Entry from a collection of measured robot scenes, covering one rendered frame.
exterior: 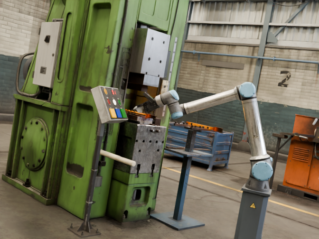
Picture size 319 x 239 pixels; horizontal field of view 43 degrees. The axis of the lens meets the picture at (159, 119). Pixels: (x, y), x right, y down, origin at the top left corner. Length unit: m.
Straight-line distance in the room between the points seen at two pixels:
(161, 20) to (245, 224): 2.00
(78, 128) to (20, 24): 6.15
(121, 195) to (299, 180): 3.65
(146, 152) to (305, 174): 3.52
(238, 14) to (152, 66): 8.90
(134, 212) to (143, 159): 0.50
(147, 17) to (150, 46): 0.30
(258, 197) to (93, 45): 1.98
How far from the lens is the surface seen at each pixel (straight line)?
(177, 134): 7.67
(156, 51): 3.74
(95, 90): 3.14
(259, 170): 3.09
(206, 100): 3.25
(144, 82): 3.66
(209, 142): 7.36
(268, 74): 11.47
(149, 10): 3.88
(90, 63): 3.85
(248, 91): 3.07
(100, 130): 3.29
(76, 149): 3.91
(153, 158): 3.83
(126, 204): 3.76
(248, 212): 3.32
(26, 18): 9.89
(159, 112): 4.06
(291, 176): 6.79
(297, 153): 6.73
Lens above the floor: 1.23
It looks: 4 degrees down
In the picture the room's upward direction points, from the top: 10 degrees clockwise
